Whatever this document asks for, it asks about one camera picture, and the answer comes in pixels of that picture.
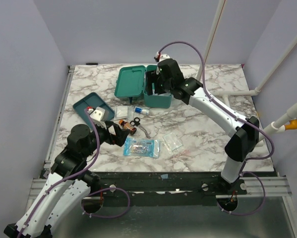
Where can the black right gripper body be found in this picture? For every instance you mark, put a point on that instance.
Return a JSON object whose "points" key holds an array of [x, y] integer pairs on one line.
{"points": [[158, 84]]}

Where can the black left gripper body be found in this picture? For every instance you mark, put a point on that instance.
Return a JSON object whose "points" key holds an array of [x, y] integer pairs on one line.
{"points": [[104, 135]]}

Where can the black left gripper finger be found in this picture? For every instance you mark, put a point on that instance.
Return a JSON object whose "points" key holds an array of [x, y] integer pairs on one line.
{"points": [[108, 124], [120, 135]]}

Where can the amber orange cap pill bottle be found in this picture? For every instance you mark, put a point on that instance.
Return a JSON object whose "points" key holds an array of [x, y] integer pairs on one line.
{"points": [[128, 126]]}

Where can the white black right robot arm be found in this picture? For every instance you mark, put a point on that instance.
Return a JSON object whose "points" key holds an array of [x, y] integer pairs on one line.
{"points": [[243, 133]]}

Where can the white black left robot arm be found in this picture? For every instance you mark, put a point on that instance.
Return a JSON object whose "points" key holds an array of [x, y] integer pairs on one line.
{"points": [[64, 168]]}

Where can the teal medicine kit box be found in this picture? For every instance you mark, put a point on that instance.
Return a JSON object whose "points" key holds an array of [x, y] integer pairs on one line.
{"points": [[131, 85]]}

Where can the white gauze pad packet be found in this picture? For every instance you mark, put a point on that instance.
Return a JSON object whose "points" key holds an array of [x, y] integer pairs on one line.
{"points": [[124, 112]]}

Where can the teal divided tray insert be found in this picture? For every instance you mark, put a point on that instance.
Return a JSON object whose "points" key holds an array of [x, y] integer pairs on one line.
{"points": [[92, 100]]}

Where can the white blue bandage roll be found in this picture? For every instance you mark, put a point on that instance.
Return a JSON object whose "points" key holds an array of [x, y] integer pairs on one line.
{"points": [[142, 111]]}

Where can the clear zip bag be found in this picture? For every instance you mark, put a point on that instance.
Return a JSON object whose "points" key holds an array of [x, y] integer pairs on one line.
{"points": [[173, 144]]}

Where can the yellow pipe fitting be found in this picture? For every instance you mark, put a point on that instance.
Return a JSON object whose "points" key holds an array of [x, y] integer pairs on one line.
{"points": [[292, 125]]}

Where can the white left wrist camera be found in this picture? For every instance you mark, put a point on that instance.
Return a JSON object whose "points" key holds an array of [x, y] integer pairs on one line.
{"points": [[98, 116]]}

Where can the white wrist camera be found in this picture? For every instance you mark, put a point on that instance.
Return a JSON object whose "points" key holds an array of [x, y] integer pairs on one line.
{"points": [[161, 57], [98, 116]]}

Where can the black handled bandage scissors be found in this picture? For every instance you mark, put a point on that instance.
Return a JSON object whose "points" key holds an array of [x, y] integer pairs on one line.
{"points": [[136, 122]]}

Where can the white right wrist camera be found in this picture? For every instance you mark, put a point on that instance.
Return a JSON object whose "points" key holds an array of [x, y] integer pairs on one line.
{"points": [[161, 57]]}

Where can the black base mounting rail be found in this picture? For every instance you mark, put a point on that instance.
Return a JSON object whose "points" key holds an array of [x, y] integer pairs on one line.
{"points": [[117, 189]]}

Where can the white PVC pipe frame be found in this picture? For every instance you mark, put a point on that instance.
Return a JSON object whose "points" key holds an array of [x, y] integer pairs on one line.
{"points": [[261, 35]]}

